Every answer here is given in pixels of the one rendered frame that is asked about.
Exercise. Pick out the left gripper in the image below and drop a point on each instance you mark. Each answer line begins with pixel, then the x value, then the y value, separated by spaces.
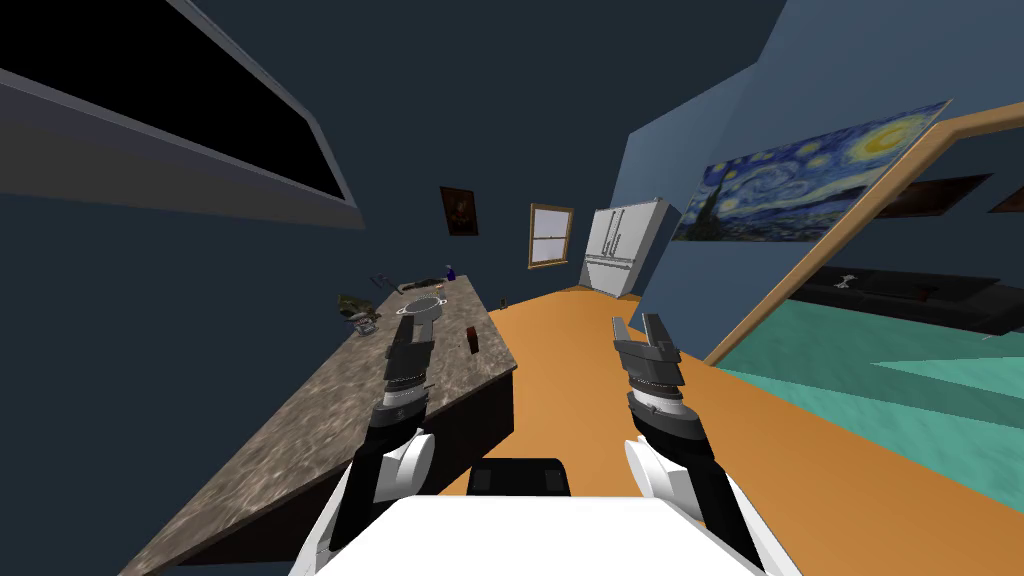
pixel 409 362

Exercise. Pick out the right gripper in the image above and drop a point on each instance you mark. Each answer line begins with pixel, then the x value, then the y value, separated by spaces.
pixel 650 364

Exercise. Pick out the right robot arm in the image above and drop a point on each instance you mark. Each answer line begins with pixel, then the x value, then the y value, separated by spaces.
pixel 680 456

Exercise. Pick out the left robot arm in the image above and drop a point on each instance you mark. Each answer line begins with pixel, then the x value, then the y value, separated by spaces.
pixel 382 472

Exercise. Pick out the dark flat pan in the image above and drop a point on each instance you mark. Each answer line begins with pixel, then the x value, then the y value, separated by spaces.
pixel 422 283

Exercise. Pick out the dark red small box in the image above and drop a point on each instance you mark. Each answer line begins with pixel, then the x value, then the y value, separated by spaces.
pixel 473 339

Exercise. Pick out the green potted plant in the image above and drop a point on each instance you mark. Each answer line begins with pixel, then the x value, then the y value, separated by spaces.
pixel 356 308

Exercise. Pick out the white refrigerator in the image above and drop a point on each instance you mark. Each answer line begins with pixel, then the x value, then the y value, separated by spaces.
pixel 620 248

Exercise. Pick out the dark framed portrait picture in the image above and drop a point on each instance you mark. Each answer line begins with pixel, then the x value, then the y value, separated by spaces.
pixel 459 211

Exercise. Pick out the wooden framed window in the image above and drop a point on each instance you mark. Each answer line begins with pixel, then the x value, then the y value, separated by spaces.
pixel 550 236

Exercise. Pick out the blue starry night painting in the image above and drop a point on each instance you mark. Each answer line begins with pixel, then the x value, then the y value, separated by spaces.
pixel 800 184

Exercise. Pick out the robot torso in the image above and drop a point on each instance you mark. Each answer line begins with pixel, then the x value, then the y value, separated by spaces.
pixel 528 536

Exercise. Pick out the black sofa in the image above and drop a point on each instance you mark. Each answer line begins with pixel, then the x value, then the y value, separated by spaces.
pixel 904 296

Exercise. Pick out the large dark window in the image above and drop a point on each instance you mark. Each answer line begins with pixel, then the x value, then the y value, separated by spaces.
pixel 176 104

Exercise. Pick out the dark brown wall picture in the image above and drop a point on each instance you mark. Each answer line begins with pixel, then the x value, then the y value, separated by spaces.
pixel 932 196

